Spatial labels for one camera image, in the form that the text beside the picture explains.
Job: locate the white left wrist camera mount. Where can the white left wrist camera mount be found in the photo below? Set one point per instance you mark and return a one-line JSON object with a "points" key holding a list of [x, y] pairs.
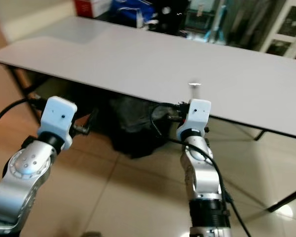
{"points": [[59, 116]]}

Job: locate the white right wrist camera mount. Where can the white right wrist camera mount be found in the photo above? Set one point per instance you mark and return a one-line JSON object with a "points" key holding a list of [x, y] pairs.
{"points": [[198, 116]]}

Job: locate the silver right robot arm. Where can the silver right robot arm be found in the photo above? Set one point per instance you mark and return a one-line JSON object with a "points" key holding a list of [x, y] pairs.
{"points": [[202, 168]]}

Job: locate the grey folding table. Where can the grey folding table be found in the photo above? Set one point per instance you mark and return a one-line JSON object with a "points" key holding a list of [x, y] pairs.
{"points": [[143, 64]]}

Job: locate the black table leg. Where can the black table leg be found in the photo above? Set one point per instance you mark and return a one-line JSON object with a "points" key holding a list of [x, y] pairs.
{"points": [[19, 81], [286, 198]]}

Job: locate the white cabinet with dark panels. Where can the white cabinet with dark panels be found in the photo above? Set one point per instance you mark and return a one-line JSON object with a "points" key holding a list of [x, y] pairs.
{"points": [[288, 32]]}

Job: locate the red and white box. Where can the red and white box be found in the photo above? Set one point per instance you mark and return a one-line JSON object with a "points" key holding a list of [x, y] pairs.
{"points": [[92, 7]]}

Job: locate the blue bag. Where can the blue bag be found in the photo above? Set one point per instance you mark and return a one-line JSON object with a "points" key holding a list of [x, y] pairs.
{"points": [[133, 11]]}

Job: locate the black bag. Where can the black bag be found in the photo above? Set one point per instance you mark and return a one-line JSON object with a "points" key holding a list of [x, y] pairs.
{"points": [[138, 131]]}

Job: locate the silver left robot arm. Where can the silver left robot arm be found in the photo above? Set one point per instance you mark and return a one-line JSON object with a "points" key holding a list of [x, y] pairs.
{"points": [[22, 170]]}

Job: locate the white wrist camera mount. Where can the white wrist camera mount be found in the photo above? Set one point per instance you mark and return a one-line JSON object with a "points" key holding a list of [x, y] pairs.
{"points": [[59, 116], [198, 116]]}

